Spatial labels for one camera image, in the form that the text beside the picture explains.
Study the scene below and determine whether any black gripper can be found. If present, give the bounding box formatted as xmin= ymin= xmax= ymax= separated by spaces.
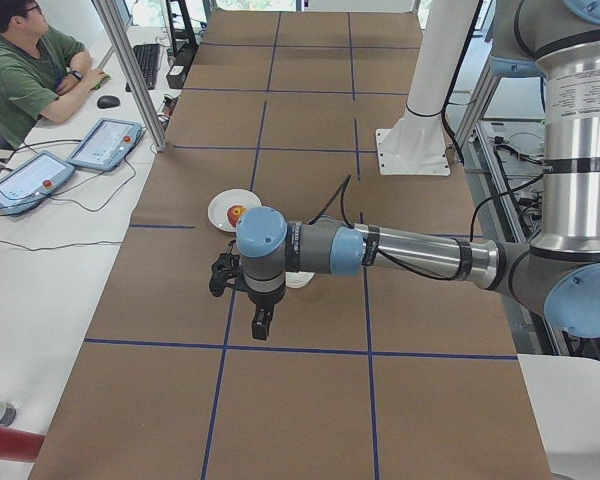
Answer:
xmin=248 ymin=288 xmax=285 ymax=341

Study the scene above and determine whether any black computer mouse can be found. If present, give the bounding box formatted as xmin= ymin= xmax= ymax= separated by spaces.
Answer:
xmin=96 ymin=95 xmax=121 ymax=109

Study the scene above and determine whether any black keyboard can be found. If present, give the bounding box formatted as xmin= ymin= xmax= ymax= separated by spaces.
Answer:
xmin=132 ymin=43 xmax=161 ymax=90

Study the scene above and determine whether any white side table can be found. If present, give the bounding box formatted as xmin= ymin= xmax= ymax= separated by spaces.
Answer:
xmin=518 ymin=354 xmax=600 ymax=479

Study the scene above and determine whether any person in green shirt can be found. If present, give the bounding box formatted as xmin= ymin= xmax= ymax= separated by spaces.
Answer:
xmin=0 ymin=1 xmax=108 ymax=148

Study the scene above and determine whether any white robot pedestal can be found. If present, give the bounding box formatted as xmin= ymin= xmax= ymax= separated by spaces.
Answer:
xmin=376 ymin=0 xmax=481 ymax=176

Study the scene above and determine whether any aluminium frame post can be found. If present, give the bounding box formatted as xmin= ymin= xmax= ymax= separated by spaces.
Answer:
xmin=93 ymin=0 xmax=167 ymax=152

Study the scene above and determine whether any black box on desk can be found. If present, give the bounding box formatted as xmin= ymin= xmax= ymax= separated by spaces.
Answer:
xmin=166 ymin=65 xmax=188 ymax=90

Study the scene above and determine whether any near teach pendant tablet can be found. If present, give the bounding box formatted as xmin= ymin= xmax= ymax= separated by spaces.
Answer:
xmin=0 ymin=151 xmax=75 ymax=215

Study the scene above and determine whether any red yellow apple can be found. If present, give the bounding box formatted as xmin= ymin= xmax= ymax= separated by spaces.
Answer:
xmin=226 ymin=205 xmax=247 ymax=227

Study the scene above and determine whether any teach pendant tablet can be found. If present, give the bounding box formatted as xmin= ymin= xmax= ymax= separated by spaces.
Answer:
xmin=0 ymin=151 xmax=75 ymax=215
xmin=66 ymin=118 xmax=143 ymax=172

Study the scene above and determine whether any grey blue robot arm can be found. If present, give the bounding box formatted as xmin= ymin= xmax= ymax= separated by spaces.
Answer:
xmin=236 ymin=1 xmax=600 ymax=340

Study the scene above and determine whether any red cylinder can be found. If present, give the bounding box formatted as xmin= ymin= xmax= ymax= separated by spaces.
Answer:
xmin=0 ymin=426 xmax=45 ymax=463

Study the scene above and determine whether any far teach pendant tablet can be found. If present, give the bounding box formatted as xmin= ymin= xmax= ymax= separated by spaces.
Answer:
xmin=66 ymin=118 xmax=143 ymax=172

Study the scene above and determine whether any white round plate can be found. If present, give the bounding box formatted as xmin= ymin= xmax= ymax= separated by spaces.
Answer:
xmin=207 ymin=189 xmax=261 ymax=233

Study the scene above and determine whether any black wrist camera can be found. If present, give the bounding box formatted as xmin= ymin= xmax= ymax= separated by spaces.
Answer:
xmin=209 ymin=240 xmax=246 ymax=297

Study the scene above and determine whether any white bowl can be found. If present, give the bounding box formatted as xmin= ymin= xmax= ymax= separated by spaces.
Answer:
xmin=285 ymin=271 xmax=314 ymax=289

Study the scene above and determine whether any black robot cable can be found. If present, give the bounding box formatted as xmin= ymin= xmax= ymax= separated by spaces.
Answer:
xmin=307 ymin=174 xmax=549 ymax=279

